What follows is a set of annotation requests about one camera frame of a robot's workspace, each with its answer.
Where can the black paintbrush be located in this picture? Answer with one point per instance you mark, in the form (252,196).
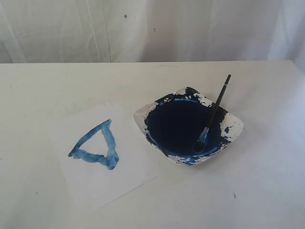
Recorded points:
(201,141)

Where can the white paper sheet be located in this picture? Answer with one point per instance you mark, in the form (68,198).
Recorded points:
(104,155)

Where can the white square paint dish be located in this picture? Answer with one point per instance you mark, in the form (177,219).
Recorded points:
(174,122)

